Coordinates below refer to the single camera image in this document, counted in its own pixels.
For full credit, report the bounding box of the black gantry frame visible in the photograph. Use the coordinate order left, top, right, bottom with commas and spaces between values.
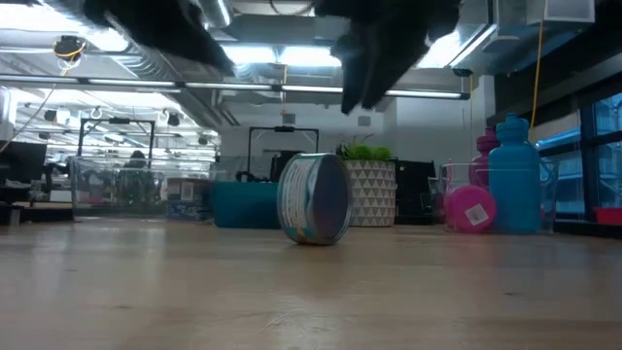
247, 124, 321, 159
77, 116, 156, 158

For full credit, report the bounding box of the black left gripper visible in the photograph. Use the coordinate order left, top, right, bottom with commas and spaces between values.
82, 0, 237, 78

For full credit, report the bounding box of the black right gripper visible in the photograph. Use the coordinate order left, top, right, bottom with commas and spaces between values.
314, 0, 463, 117

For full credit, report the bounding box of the ceiling light panel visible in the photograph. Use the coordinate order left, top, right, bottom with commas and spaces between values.
221, 42, 344, 69

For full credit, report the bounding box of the black computer monitor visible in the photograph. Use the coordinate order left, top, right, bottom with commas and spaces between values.
0, 140, 49, 186
395, 158, 437, 226

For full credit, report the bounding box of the black round hanging device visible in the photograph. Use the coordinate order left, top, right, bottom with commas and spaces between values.
52, 34, 87, 63

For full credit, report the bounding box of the succulent in patterned pot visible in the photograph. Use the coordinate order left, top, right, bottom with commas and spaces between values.
334, 133, 397, 228

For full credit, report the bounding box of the red background object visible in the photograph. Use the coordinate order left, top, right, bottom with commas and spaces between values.
594, 207, 622, 226

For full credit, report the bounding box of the blue plastic water bottle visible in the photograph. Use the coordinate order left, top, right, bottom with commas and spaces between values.
488, 112, 542, 233

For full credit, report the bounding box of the teal plastic tray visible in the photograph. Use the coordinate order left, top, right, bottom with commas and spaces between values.
211, 180, 284, 229

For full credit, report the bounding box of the wide clear plastic bin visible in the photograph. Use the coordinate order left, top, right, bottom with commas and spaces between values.
66, 154, 216, 218

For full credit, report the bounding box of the silver-lid yellowfin tuna can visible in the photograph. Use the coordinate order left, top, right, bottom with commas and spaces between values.
276, 152, 354, 246

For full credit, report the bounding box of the person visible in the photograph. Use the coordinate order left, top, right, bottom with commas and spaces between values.
116, 149, 162, 205

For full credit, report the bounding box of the long white light bar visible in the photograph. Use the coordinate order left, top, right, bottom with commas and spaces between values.
0, 75, 471, 101

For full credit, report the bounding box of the pink plastic water bottle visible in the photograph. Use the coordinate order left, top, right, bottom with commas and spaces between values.
444, 184, 498, 234

